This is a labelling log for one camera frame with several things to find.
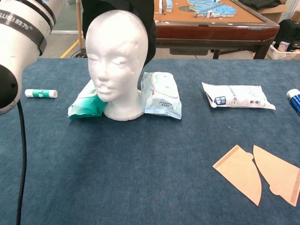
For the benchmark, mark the black baseball cap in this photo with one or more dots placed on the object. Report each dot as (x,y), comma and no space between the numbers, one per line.
(150,35)

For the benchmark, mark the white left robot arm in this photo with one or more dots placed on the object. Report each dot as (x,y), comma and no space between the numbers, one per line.
(21,47)

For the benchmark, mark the white foam mannequin head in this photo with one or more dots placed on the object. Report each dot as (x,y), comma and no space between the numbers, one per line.
(114,58)

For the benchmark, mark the light blue wet wipes pack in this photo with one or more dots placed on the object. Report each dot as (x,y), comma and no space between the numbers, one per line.
(164,93)

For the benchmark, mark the green wet wipes pack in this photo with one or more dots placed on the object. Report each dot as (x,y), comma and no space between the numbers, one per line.
(86,105)

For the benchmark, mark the blue felt table mat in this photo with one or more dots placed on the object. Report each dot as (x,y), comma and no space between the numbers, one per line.
(117,168)

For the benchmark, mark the white plastic pouch blue label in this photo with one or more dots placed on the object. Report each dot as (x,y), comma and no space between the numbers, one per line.
(239,96)

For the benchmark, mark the brown mahjong table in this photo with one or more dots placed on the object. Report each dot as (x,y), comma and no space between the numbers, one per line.
(211,32)

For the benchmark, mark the wooden pole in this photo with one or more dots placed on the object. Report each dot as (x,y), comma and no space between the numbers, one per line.
(80,39)

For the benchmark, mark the white mahjong tile rack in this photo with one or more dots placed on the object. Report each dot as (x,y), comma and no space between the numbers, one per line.
(164,5)

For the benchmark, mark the tan paper coffee filter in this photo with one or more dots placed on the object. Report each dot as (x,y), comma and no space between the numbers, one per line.
(279,173)
(239,173)

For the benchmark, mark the white green glue stick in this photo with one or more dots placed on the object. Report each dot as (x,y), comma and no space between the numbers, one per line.
(41,93)

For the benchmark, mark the blue mahjong tile cluster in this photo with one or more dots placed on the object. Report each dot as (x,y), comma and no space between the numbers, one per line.
(211,8)

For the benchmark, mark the white plastic crate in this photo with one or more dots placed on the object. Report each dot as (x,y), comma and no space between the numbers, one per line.
(283,55)

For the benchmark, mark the blue white toothpaste tube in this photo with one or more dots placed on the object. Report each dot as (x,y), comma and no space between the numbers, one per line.
(295,100)

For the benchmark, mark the black cloth pile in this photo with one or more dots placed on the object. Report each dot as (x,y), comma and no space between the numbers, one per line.
(257,3)

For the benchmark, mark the cardboard box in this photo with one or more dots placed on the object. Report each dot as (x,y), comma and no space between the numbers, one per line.
(274,14)

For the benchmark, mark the black bag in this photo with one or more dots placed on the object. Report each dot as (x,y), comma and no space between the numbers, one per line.
(289,32)

